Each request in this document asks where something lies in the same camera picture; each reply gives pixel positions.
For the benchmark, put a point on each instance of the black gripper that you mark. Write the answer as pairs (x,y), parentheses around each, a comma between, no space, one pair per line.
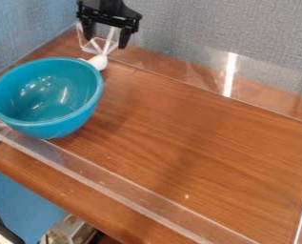
(107,12)

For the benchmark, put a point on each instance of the white and brown toy mushroom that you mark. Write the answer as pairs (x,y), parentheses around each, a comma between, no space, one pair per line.
(98,61)

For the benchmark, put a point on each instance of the blue plastic bowl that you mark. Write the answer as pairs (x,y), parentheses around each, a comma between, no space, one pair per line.
(48,96)

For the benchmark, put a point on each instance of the white power strip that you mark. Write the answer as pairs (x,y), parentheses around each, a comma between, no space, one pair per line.
(68,231)

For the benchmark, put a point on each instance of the clear acrylic barrier wall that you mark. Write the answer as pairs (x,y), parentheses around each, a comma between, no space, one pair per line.
(190,156)

